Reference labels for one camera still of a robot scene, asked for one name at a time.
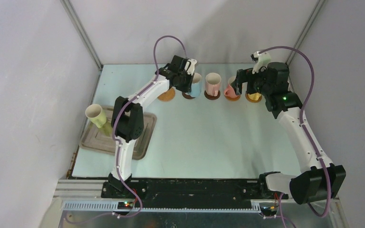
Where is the pink cup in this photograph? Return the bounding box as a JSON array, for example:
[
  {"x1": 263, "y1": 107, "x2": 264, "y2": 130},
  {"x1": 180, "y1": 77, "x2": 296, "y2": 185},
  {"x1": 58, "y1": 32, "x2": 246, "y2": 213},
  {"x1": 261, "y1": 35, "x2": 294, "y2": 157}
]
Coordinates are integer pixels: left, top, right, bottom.
[
  {"x1": 205, "y1": 73, "x2": 221, "y2": 97},
  {"x1": 224, "y1": 76, "x2": 237, "y2": 97}
]

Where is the light wooden coaster front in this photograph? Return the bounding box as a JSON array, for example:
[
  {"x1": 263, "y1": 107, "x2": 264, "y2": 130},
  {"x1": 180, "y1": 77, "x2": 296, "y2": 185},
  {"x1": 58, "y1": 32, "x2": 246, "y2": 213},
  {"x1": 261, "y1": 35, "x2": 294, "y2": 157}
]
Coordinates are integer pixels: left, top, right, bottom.
[{"x1": 245, "y1": 93, "x2": 263, "y2": 104}]

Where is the light wooden coaster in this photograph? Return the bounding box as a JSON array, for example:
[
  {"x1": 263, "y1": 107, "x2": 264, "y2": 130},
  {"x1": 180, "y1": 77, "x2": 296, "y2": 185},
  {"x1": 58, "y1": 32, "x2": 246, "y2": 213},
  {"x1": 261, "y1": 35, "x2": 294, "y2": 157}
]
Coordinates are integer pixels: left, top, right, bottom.
[
  {"x1": 224, "y1": 95, "x2": 241, "y2": 102},
  {"x1": 245, "y1": 93, "x2": 263, "y2": 104}
]

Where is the light blue cup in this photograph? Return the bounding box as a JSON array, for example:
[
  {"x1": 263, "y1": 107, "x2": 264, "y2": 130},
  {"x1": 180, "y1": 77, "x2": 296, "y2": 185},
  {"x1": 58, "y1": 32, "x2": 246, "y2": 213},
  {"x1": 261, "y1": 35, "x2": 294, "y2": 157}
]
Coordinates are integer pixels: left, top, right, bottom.
[{"x1": 188, "y1": 73, "x2": 202, "y2": 98}]

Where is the woven rattan coaster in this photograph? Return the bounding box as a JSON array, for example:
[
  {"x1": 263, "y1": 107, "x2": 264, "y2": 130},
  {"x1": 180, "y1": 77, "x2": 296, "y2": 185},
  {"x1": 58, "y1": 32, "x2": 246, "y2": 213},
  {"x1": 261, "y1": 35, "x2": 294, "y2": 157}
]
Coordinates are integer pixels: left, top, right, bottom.
[{"x1": 157, "y1": 88, "x2": 175, "y2": 102}]

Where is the dark wooden coaster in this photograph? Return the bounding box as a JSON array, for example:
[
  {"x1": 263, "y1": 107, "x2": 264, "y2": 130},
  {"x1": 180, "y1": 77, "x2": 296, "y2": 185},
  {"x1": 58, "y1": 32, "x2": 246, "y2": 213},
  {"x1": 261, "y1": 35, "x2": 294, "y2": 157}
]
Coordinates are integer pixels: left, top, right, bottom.
[
  {"x1": 182, "y1": 92, "x2": 194, "y2": 100},
  {"x1": 204, "y1": 91, "x2": 221, "y2": 100}
]

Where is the pink cup front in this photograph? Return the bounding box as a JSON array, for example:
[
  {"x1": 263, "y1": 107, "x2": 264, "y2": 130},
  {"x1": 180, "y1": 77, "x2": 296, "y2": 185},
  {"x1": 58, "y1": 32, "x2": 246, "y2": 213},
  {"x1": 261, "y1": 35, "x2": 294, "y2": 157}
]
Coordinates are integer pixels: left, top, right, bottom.
[{"x1": 205, "y1": 73, "x2": 221, "y2": 97}]

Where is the light green cup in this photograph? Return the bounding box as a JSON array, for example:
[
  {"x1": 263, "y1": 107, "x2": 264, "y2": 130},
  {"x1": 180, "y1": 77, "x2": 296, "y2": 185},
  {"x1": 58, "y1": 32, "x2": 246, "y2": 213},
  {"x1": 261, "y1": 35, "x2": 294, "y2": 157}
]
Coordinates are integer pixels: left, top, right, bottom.
[{"x1": 85, "y1": 104, "x2": 107, "y2": 128}]

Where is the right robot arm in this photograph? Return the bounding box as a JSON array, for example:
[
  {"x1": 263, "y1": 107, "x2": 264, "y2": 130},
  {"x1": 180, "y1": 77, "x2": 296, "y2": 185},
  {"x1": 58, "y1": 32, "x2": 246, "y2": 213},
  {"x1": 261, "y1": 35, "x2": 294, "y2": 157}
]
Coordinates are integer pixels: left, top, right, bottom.
[{"x1": 231, "y1": 62, "x2": 346, "y2": 205}]

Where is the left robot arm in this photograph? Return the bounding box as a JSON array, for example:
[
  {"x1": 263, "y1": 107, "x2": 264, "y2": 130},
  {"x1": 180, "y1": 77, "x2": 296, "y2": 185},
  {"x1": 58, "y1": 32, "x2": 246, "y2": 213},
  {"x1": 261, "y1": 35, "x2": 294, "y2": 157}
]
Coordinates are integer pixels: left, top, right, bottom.
[{"x1": 108, "y1": 56, "x2": 198, "y2": 198}]

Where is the metal tray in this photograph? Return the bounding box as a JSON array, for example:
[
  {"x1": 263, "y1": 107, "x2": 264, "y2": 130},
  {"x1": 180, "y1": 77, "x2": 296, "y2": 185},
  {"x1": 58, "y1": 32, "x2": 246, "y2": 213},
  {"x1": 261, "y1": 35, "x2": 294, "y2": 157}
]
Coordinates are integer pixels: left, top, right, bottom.
[{"x1": 79, "y1": 105, "x2": 157, "y2": 160}]

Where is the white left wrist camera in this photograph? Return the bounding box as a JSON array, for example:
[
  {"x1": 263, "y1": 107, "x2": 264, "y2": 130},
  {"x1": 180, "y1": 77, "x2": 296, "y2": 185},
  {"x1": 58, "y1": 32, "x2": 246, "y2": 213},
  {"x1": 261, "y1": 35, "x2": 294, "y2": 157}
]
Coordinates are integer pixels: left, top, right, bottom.
[{"x1": 184, "y1": 58, "x2": 198, "y2": 76}]

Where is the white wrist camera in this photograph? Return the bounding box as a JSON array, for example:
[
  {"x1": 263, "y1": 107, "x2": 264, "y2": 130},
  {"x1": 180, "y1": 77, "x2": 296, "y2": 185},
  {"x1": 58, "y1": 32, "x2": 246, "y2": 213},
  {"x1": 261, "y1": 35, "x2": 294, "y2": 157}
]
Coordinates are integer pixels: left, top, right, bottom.
[
  {"x1": 184, "y1": 58, "x2": 198, "y2": 76},
  {"x1": 251, "y1": 51, "x2": 271, "y2": 74}
]

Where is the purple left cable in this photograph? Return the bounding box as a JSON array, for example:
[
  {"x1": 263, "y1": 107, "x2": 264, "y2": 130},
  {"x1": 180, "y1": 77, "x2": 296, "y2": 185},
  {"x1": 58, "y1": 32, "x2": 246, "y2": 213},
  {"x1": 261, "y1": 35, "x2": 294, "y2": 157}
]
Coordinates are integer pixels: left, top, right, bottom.
[{"x1": 111, "y1": 35, "x2": 188, "y2": 219}]

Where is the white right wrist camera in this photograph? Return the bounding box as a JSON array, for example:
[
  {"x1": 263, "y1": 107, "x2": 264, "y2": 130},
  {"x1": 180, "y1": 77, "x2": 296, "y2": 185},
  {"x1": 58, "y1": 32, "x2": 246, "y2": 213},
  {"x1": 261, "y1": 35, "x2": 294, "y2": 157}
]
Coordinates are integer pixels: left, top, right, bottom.
[{"x1": 251, "y1": 51, "x2": 271, "y2": 74}]

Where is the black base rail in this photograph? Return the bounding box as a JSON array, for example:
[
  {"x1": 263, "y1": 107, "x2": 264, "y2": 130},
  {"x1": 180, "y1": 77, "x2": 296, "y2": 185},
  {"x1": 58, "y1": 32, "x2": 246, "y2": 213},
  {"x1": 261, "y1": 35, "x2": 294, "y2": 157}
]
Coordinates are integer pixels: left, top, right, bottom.
[{"x1": 101, "y1": 178, "x2": 280, "y2": 209}]

